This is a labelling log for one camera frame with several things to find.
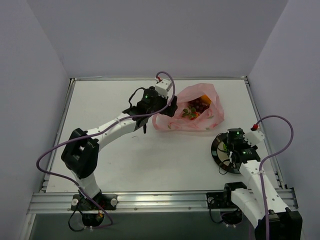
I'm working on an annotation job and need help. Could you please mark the fake strawberry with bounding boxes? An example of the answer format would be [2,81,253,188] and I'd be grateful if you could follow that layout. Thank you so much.
[181,106,200,120]

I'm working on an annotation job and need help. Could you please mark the pink floral plastic bag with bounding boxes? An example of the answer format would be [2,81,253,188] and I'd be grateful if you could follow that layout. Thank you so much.
[152,83,224,132]

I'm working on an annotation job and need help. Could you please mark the green fake fruit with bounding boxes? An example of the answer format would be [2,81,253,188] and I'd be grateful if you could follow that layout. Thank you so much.
[222,143,229,153]

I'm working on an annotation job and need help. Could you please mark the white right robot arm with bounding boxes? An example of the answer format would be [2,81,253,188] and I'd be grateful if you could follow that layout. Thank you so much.
[222,128,303,240]

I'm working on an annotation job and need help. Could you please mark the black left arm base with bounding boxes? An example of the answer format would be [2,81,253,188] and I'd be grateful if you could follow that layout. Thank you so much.
[67,191,118,232]

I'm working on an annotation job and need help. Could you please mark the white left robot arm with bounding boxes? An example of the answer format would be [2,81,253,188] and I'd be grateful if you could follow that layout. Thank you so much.
[61,83,177,210]

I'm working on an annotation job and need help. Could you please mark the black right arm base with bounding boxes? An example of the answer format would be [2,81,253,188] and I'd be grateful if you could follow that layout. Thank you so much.
[206,182,247,226]

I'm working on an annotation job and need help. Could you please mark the dark red fake grapes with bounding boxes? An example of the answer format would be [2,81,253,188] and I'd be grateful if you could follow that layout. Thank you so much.
[188,98,210,114]

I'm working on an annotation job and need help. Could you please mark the orange fake fruit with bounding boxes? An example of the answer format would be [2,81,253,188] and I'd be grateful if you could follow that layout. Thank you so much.
[200,95,212,105]

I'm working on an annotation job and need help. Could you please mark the dark rimmed beige plate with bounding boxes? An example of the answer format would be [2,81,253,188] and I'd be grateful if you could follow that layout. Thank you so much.
[210,133,240,175]

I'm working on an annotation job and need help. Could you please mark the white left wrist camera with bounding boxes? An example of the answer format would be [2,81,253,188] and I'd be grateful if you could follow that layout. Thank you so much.
[154,79,172,99]

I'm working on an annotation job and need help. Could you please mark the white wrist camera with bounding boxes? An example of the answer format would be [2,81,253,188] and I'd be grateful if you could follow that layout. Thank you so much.
[154,79,172,99]
[243,124,265,147]

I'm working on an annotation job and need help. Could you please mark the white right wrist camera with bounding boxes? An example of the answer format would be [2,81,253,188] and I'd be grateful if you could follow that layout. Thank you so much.
[243,124,265,147]

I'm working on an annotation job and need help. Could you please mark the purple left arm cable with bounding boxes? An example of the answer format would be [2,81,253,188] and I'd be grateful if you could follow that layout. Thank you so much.
[36,71,176,230]

